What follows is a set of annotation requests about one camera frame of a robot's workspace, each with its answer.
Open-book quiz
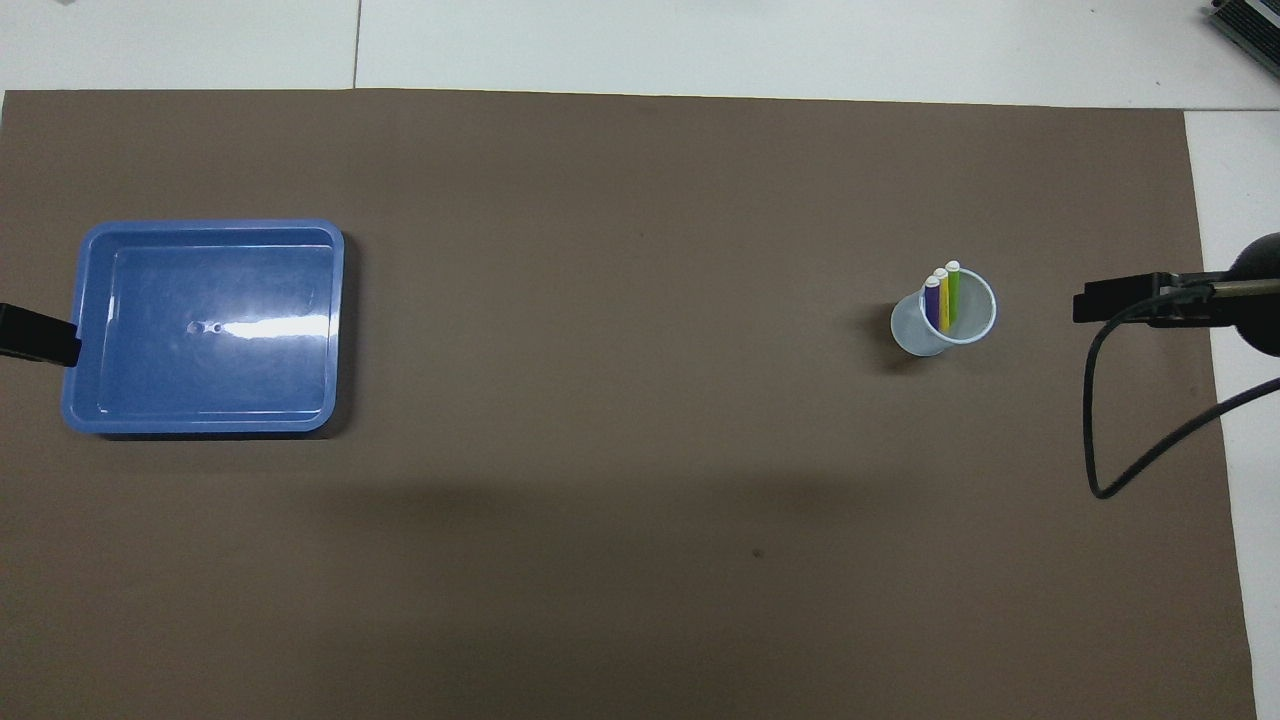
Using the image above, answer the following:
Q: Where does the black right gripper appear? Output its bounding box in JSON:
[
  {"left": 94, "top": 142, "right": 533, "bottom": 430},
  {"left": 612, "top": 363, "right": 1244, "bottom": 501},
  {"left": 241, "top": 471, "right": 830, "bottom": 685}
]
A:
[{"left": 1073, "top": 232, "right": 1280, "bottom": 358}]

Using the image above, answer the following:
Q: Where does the blue plastic tray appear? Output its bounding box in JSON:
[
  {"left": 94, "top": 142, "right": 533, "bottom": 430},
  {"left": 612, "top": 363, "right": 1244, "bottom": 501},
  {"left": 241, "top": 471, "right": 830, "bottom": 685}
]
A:
[{"left": 62, "top": 220, "right": 346, "bottom": 438}]

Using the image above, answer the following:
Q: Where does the translucent plastic cup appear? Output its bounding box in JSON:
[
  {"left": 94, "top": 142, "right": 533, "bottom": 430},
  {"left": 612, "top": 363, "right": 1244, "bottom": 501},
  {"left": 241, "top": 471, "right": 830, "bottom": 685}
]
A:
[{"left": 890, "top": 265, "right": 998, "bottom": 358}]

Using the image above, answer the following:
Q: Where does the grey ribbed device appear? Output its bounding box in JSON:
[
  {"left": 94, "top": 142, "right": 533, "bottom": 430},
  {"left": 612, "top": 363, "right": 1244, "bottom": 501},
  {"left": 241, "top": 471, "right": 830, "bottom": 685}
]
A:
[{"left": 1207, "top": 0, "right": 1280, "bottom": 76}]

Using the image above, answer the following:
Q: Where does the brown table mat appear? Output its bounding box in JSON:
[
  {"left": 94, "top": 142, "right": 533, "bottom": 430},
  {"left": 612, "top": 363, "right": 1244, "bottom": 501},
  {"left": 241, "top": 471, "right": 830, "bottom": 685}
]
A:
[{"left": 0, "top": 88, "right": 1259, "bottom": 720}]

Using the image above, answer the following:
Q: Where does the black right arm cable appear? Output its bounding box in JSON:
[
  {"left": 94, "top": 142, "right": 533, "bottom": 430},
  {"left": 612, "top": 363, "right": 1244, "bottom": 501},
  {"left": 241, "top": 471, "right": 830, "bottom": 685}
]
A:
[{"left": 1085, "top": 283, "right": 1280, "bottom": 499}]

